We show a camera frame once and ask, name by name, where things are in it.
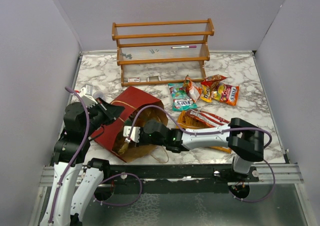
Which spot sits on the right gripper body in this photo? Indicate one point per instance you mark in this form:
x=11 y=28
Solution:
x=144 y=139

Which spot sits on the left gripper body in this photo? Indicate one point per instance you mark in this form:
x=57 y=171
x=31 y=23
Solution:
x=100 y=114

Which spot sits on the gold snack bag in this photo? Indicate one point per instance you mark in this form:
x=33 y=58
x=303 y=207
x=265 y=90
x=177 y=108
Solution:
x=120 y=145

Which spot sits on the large orange snack bag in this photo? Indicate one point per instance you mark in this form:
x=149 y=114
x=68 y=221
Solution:
x=187 y=122

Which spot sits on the red brown paper bag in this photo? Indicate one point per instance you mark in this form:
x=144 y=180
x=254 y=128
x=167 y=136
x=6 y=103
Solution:
x=133 y=99

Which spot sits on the green Fox's mint bag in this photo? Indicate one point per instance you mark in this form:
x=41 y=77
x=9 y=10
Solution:
x=180 y=99

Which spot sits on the small orange candy packet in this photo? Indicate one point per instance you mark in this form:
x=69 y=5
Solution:
x=192 y=90

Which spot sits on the red white chip bag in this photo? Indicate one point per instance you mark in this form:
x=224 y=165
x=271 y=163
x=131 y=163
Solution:
x=207 y=118

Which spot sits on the red nut snack bag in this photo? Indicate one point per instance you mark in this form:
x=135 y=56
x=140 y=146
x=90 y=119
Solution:
x=210 y=81

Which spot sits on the orange Fox's candy bag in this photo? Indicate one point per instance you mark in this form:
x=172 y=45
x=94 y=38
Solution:
x=226 y=93

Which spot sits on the yellow M&M's candy bag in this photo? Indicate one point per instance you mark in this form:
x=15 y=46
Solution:
x=208 y=93

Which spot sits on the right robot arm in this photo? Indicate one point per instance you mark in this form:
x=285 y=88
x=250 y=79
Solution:
x=243 y=138

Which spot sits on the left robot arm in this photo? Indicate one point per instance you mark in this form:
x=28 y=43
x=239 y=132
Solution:
x=67 y=202

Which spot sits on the small red white card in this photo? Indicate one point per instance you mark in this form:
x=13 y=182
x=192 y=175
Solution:
x=133 y=80

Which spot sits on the grey clips on rack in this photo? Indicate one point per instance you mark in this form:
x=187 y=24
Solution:
x=138 y=53

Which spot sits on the wooden two-tier rack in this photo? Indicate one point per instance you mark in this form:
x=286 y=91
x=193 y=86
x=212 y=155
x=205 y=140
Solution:
x=163 y=35

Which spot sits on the pink white marker pen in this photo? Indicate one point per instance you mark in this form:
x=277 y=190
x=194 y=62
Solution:
x=184 y=47

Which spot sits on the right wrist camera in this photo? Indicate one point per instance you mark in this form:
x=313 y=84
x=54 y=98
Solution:
x=131 y=134

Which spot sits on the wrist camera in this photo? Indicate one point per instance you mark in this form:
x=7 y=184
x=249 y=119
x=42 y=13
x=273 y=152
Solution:
x=131 y=134
x=86 y=94

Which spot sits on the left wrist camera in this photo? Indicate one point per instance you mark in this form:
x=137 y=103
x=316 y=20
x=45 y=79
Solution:
x=86 y=94

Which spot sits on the small white frame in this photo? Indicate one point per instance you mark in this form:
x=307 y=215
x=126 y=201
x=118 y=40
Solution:
x=154 y=79

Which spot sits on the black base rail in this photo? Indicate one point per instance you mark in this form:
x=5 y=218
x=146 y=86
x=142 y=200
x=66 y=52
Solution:
x=177 y=179

